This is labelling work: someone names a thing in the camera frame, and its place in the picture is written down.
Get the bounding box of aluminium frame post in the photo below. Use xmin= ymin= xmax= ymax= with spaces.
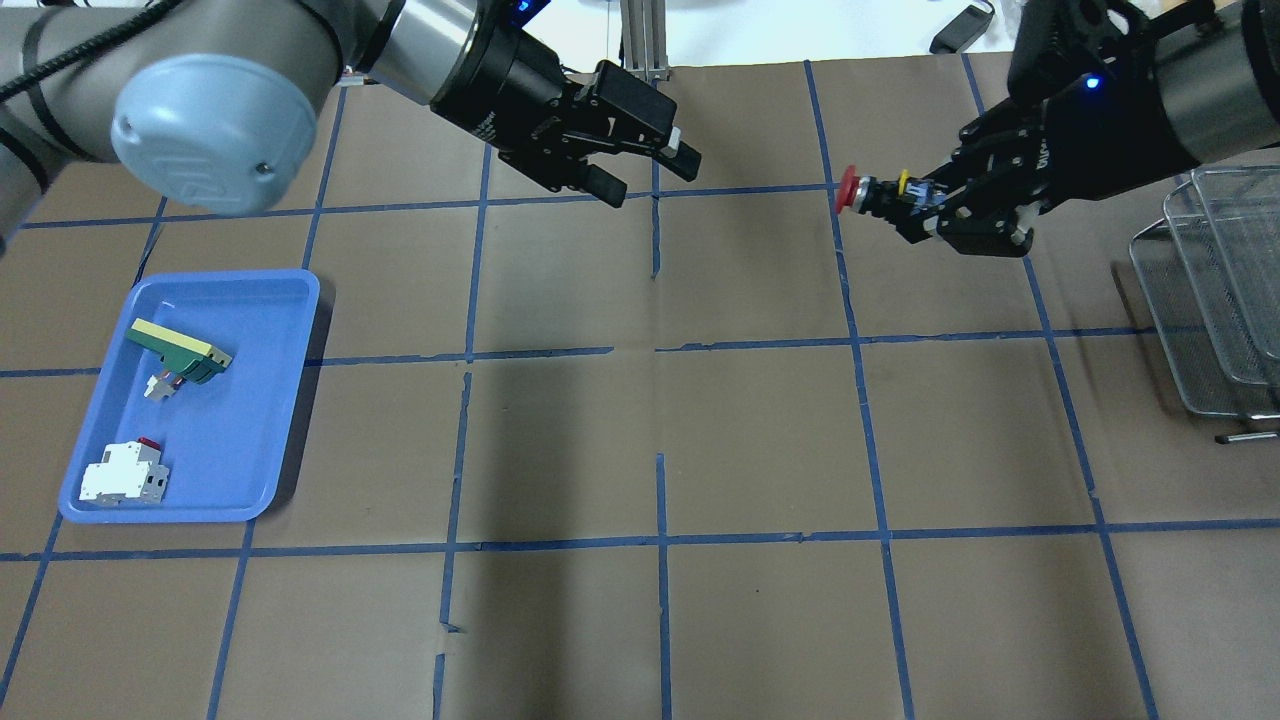
xmin=620 ymin=0 xmax=671 ymax=82

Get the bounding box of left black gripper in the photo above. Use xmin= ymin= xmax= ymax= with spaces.
xmin=430 ymin=1 xmax=703 ymax=209

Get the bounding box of white circuit breaker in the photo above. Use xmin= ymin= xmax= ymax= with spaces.
xmin=78 ymin=437 xmax=170 ymax=506

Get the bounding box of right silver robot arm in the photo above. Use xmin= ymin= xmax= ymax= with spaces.
xmin=859 ymin=1 xmax=1277 ymax=258

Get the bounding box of blue plastic tray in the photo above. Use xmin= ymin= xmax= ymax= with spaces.
xmin=59 ymin=269 xmax=321 ymax=524

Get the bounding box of red emergency stop button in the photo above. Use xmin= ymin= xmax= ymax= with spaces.
xmin=833 ymin=164 xmax=925 ymax=222

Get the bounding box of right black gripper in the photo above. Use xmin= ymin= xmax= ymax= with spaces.
xmin=895 ymin=1 xmax=1201 ymax=258

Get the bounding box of black power adapter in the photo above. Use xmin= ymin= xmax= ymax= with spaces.
xmin=928 ymin=1 xmax=996 ymax=55

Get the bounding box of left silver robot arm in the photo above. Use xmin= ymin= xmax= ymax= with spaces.
xmin=1 ymin=1 xmax=701 ymax=240

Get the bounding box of green yellow terminal block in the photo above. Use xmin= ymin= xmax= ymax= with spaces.
xmin=125 ymin=318 xmax=233 ymax=386

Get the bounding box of small grey connector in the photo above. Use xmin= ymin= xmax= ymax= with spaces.
xmin=143 ymin=373 xmax=183 ymax=404

